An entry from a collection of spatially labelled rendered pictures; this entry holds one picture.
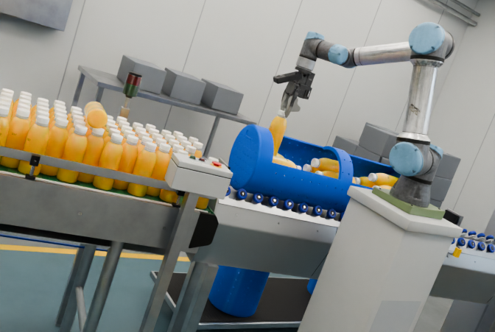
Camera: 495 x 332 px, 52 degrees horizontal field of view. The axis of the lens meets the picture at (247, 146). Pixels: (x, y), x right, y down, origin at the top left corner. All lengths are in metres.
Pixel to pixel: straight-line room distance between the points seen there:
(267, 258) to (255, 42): 3.89
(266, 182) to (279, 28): 4.07
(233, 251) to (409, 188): 0.75
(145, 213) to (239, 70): 4.10
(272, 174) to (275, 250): 0.37
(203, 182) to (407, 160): 0.71
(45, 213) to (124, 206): 0.25
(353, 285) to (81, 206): 1.03
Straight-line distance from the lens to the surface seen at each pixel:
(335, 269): 2.10
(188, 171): 1.71
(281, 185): 2.10
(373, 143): 5.89
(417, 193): 2.01
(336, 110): 6.78
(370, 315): 1.99
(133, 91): 2.29
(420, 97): 1.89
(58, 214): 1.82
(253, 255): 2.24
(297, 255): 2.32
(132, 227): 1.87
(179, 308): 2.43
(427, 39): 1.89
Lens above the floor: 1.50
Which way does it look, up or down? 10 degrees down
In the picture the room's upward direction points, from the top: 19 degrees clockwise
